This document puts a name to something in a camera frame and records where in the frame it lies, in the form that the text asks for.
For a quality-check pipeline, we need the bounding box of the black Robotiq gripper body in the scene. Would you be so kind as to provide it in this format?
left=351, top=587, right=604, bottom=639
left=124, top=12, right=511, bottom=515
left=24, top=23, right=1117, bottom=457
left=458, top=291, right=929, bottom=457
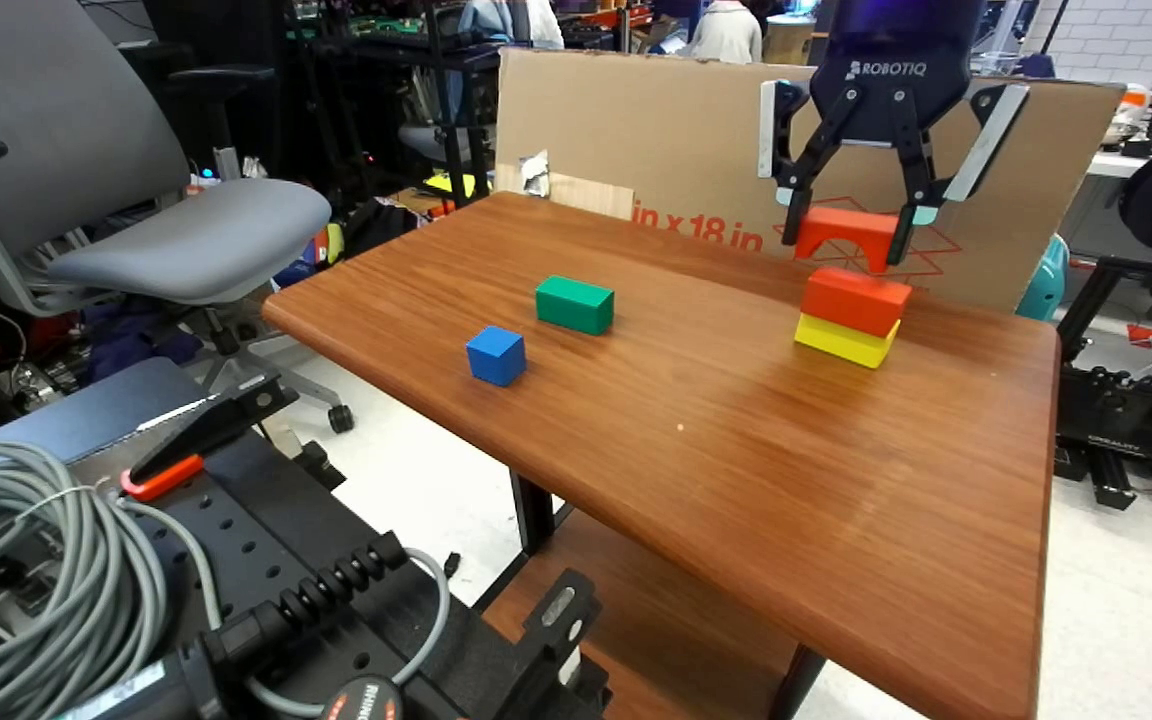
left=807, top=37, right=984, bottom=143

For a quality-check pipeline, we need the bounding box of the orange arch block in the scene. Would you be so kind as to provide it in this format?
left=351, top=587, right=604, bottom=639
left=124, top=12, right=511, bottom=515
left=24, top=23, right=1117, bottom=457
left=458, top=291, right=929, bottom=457
left=791, top=203, right=902, bottom=275

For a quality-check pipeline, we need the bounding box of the red-orange rectangular block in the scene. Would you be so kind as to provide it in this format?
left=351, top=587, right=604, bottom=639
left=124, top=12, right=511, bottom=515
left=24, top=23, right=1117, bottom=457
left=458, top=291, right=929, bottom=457
left=798, top=265, right=915, bottom=341

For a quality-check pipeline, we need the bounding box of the yellow rectangular block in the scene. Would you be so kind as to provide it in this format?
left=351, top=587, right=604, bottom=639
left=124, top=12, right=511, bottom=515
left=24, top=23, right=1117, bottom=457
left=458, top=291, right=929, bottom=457
left=791, top=312, right=902, bottom=371

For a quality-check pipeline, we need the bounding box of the green rectangular block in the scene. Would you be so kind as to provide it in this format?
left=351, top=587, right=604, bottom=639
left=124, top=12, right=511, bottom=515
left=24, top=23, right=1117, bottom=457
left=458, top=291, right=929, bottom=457
left=533, top=272, right=620, bottom=341

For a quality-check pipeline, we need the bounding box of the blue cube block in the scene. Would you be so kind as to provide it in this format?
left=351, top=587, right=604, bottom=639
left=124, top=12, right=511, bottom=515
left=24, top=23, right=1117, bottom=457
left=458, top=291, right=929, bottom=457
left=463, top=323, right=533, bottom=393

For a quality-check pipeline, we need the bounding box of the large cardboard box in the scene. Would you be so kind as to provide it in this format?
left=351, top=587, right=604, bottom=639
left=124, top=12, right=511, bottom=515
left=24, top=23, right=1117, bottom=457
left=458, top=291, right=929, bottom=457
left=491, top=48, right=1129, bottom=321

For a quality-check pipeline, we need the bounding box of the light wooden board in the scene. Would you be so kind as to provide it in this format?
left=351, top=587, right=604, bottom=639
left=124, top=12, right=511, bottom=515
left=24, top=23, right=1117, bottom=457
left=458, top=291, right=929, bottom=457
left=491, top=154, right=640, bottom=223

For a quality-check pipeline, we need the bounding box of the black equipment rack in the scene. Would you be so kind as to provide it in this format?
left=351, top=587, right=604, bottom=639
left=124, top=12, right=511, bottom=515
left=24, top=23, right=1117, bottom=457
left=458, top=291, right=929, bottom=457
left=276, top=0, right=504, bottom=207

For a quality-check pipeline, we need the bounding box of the wooden lower table shelf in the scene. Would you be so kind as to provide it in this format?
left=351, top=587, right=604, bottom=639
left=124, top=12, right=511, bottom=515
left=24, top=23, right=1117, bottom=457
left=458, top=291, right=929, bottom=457
left=475, top=509, right=807, bottom=720

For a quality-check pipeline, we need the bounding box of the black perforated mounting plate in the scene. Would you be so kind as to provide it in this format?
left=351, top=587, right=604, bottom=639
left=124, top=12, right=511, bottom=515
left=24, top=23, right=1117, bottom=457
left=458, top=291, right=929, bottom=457
left=130, top=431, right=473, bottom=673

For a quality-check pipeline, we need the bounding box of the grey office chair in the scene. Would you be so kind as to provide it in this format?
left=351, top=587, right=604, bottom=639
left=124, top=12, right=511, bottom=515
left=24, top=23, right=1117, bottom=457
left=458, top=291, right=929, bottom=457
left=0, top=0, right=361, bottom=445

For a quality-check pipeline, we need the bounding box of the black corrugated cable hose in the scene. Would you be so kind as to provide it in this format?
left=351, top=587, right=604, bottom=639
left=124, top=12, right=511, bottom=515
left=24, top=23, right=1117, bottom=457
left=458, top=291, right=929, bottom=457
left=192, top=528, right=410, bottom=674

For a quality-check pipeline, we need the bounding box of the black clamp with orange handle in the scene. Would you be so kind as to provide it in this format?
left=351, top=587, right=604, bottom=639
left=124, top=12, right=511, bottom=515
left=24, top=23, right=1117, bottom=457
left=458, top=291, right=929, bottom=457
left=117, top=377, right=305, bottom=509

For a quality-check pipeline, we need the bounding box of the grey cable bundle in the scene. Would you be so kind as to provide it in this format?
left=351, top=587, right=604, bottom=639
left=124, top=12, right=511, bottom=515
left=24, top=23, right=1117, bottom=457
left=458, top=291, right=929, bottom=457
left=0, top=439, right=229, bottom=720

